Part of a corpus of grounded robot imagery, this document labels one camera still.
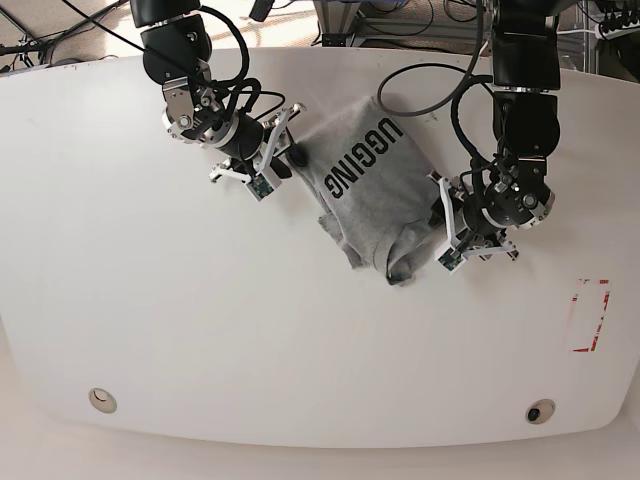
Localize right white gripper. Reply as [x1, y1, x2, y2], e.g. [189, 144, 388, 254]
[162, 78, 308, 201]

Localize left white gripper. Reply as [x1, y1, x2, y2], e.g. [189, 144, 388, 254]
[428, 157, 555, 274]

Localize grey Hugging Face T-shirt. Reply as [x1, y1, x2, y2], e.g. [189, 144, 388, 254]
[298, 98, 440, 285]

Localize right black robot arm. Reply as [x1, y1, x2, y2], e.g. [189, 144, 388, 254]
[131, 1, 307, 201]

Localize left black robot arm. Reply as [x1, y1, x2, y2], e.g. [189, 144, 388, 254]
[382, 0, 570, 273]

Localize red tape rectangle marking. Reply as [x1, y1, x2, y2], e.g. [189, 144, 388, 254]
[567, 279, 611, 353]

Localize white power strip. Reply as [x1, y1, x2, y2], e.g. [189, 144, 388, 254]
[595, 3, 639, 41]

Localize black tripod legs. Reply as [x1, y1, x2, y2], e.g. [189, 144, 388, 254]
[1, 7, 95, 74]

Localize aluminium frame base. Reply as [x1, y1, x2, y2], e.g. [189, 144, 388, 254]
[312, 1, 399, 47]

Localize right table cable grommet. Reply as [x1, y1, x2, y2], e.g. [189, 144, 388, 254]
[525, 399, 556, 425]

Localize table cable grommet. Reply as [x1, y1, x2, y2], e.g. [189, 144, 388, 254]
[88, 388, 117, 414]
[525, 399, 556, 425]

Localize left table cable grommet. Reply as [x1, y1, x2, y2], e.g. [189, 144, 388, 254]
[88, 388, 117, 414]

